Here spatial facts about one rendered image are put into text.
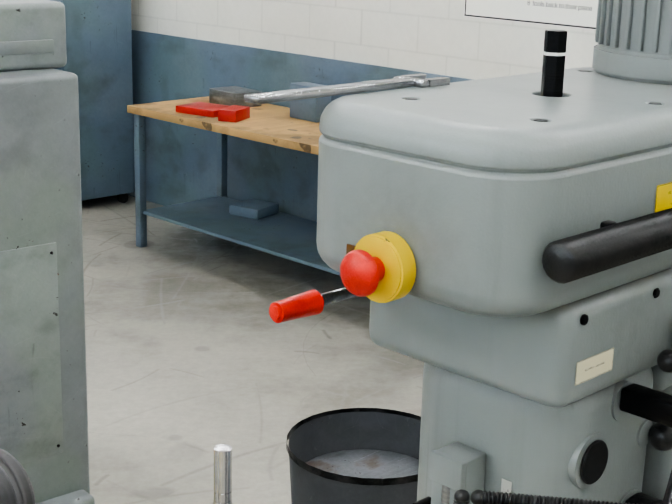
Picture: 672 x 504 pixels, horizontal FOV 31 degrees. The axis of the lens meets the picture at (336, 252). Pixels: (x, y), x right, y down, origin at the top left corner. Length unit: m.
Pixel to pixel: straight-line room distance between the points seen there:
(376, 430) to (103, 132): 5.24
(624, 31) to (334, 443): 2.50
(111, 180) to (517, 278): 7.76
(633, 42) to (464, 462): 0.47
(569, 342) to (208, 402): 4.30
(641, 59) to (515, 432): 0.41
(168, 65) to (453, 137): 7.58
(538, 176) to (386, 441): 2.75
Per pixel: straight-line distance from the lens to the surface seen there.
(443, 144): 1.01
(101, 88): 8.56
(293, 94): 1.10
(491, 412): 1.20
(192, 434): 5.03
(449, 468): 1.20
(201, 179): 8.40
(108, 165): 8.67
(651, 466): 1.35
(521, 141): 0.99
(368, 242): 1.05
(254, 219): 7.46
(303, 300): 1.13
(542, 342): 1.10
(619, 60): 1.34
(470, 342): 1.15
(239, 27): 7.96
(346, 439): 3.70
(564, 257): 0.98
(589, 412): 1.20
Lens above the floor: 2.05
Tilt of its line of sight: 16 degrees down
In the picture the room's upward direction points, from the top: 2 degrees clockwise
